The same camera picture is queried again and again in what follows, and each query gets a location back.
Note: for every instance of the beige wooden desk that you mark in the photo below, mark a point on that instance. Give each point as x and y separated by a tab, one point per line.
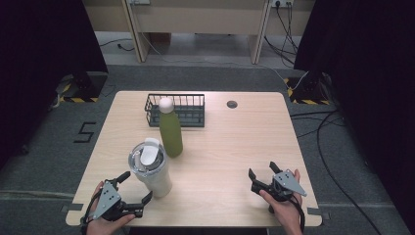
195	16

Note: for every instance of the white tumbler with clear lid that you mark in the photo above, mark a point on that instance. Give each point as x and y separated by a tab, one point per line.
153	173

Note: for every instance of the round grey table grommet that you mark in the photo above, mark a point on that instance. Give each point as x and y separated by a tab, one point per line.
232	104

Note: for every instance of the person's left hand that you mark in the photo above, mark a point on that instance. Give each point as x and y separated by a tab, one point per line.
104	225

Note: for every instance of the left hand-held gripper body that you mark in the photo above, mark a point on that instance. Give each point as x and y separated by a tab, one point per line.
109	200

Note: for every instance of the grey floor tape piece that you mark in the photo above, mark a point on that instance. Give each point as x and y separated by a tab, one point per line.
73	207
318	212

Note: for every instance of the black curtain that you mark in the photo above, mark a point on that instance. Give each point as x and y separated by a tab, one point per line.
39	65
368	81

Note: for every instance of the green bottle with white cap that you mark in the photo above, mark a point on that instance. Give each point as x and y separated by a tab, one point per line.
170	137

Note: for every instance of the black stand base striped tape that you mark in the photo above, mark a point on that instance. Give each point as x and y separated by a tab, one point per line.
308	88
88	83

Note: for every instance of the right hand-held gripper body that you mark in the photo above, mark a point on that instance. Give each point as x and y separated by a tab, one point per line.
287	182

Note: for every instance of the person's right hand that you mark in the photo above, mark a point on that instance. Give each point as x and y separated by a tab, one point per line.
285	212

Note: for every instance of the white wall power socket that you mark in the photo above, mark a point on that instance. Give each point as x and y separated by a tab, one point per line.
282	2

